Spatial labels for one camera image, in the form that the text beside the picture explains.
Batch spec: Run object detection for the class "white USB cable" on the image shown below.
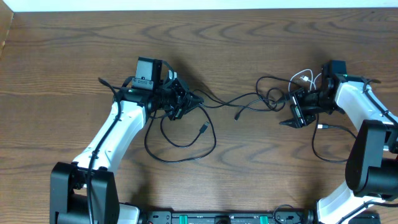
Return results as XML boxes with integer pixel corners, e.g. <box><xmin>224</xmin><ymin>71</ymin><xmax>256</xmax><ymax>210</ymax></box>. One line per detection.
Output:
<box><xmin>287</xmin><ymin>68</ymin><xmax>323</xmax><ymax>93</ymax></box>

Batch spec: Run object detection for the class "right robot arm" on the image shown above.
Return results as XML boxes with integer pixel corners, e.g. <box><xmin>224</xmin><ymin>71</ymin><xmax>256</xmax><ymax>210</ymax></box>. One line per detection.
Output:
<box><xmin>279</xmin><ymin>60</ymin><xmax>397</xmax><ymax>223</ymax></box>

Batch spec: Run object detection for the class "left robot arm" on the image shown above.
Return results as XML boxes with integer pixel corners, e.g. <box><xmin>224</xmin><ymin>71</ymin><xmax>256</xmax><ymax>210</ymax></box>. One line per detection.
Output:
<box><xmin>50</xmin><ymin>57</ymin><xmax>203</xmax><ymax>223</ymax></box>

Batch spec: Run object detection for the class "cardboard box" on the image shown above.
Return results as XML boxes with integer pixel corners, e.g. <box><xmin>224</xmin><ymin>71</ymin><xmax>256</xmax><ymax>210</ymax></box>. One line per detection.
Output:
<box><xmin>0</xmin><ymin>0</ymin><xmax>14</xmax><ymax>55</ymax></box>

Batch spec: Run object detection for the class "left camera cable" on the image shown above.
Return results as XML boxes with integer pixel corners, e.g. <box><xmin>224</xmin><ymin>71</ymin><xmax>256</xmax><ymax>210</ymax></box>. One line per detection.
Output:
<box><xmin>86</xmin><ymin>77</ymin><xmax>124</xmax><ymax>224</ymax></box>

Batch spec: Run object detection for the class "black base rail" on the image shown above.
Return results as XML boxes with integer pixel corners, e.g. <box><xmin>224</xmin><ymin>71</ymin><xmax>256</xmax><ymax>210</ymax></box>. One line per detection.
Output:
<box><xmin>137</xmin><ymin>210</ymin><xmax>315</xmax><ymax>224</ymax></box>

